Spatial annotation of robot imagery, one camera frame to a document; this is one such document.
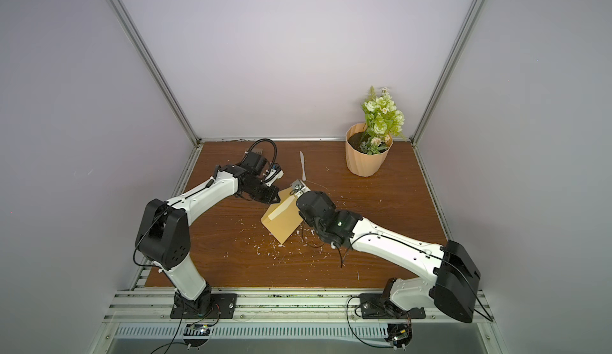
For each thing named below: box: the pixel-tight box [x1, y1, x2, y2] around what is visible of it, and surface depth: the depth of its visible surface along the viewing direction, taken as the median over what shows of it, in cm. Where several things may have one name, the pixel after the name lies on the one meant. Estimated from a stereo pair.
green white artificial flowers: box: [359, 85, 408, 155], surface depth 92 cm
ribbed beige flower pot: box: [345, 122, 393, 178], surface depth 100 cm
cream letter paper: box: [267, 195, 295, 221], surface depth 90 cm
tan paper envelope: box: [260, 187, 304, 245], surface depth 89 cm
